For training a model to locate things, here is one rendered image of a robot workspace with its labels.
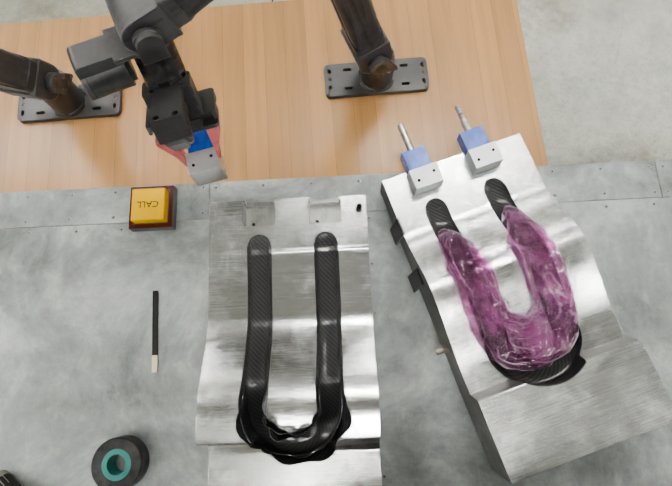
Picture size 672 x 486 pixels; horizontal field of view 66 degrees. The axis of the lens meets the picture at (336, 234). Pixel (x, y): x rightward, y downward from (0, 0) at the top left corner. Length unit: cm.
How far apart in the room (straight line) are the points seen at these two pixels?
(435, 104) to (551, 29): 124
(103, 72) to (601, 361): 79
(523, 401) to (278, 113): 66
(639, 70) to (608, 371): 155
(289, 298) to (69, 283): 42
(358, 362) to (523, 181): 42
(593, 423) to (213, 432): 54
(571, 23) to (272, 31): 140
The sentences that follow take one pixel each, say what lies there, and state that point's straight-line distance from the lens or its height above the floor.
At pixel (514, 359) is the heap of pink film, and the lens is 85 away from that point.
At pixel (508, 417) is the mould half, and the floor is 91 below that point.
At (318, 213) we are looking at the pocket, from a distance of 88.
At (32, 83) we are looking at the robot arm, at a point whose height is 95.
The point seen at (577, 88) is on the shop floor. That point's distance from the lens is 213.
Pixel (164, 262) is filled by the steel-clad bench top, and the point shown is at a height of 80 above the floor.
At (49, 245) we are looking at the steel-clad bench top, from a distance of 108.
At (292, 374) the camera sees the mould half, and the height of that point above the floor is 92.
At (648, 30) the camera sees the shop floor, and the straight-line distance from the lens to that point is 237.
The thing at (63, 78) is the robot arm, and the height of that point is 91.
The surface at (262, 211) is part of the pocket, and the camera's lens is 89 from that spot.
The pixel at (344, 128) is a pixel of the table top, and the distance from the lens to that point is 101.
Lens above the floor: 170
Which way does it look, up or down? 75 degrees down
